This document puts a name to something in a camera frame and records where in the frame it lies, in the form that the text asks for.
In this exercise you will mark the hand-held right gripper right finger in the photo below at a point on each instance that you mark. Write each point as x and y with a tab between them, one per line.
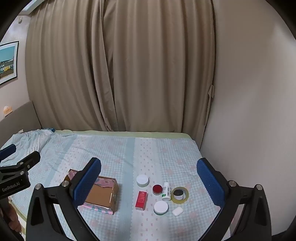
210	183

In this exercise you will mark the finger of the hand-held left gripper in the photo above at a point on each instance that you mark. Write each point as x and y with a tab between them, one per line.
8	150
31	159

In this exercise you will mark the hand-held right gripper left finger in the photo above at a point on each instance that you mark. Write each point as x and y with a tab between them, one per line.
89	180

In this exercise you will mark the cardboard box with pink print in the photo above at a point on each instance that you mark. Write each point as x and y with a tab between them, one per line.
99	194

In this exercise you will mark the white pill bottle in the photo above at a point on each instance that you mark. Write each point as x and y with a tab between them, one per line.
166	192

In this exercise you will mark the white round lid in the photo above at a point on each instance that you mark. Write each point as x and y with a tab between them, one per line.
142	179

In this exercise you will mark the white jar with green base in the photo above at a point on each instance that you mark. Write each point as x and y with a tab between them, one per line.
161	207

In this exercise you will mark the crumpled light blue quilt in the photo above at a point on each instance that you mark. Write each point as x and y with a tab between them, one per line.
30	139

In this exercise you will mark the clear tape roll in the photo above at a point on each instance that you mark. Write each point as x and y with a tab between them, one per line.
185	199

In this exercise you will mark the grey padded headboard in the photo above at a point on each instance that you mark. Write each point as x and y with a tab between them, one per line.
20	120

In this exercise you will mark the small white earbud case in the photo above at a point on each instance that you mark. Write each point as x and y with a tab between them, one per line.
177	211

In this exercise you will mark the small red lid jar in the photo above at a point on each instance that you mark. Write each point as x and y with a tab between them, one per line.
157	189

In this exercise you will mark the red carton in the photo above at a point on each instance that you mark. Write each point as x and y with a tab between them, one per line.
141	199

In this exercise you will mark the pale green mattress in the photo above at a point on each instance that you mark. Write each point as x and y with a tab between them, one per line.
138	134

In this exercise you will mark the beige curtain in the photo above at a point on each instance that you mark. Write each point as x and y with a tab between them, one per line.
127	69

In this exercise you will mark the small orange wall object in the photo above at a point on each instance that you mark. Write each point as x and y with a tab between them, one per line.
7	109

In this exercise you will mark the framed wall picture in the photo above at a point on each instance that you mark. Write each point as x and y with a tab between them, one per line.
8	62

